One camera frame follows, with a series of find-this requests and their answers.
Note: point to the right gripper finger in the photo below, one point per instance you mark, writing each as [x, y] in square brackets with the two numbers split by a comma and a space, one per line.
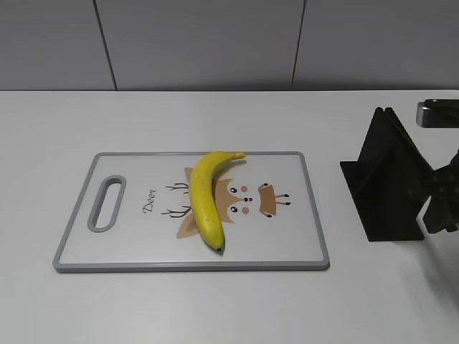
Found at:
[442, 187]

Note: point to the yellow plastic banana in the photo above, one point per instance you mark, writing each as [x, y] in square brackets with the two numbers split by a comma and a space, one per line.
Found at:
[206, 215]

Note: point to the black knife stand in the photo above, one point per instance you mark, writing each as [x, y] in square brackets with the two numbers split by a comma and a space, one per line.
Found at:
[385, 180]

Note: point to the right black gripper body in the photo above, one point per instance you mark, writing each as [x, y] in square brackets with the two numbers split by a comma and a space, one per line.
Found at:
[437, 113]

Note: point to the grey-rimmed deer cutting board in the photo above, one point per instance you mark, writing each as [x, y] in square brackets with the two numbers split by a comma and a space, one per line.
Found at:
[133, 214]

